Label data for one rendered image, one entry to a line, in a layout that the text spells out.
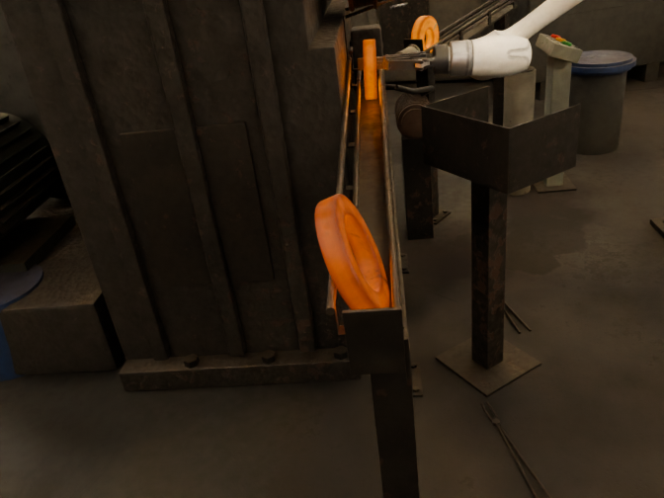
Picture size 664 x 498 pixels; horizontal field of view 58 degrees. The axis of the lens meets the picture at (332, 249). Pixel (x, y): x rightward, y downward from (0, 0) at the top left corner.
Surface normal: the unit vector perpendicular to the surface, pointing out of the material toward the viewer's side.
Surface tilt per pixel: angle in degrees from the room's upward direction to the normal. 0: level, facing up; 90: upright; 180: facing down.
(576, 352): 0
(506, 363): 0
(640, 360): 0
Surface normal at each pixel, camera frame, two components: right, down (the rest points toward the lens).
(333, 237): -0.39, -0.25
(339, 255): -0.30, 0.03
